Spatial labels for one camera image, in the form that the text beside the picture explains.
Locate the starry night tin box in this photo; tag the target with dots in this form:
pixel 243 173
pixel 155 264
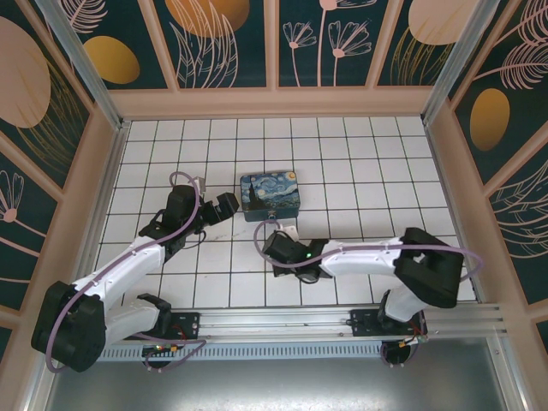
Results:
pixel 269 192

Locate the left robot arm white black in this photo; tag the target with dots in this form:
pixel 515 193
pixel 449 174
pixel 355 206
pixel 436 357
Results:
pixel 128 262

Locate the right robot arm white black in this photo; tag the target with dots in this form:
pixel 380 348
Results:
pixel 364 259

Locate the small padlock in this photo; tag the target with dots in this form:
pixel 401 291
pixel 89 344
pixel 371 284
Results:
pixel 271 215

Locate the grey metal sheet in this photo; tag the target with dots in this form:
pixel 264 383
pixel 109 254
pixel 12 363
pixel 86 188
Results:
pixel 278 385

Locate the clear plastic rod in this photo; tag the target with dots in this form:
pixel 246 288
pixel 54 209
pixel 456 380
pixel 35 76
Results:
pixel 85 68

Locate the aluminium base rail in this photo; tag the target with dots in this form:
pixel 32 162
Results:
pixel 278 321

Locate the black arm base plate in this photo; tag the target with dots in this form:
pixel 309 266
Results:
pixel 186 322
pixel 364 322

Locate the aluminium corner post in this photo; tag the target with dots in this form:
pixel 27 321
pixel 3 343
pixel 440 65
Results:
pixel 462 60

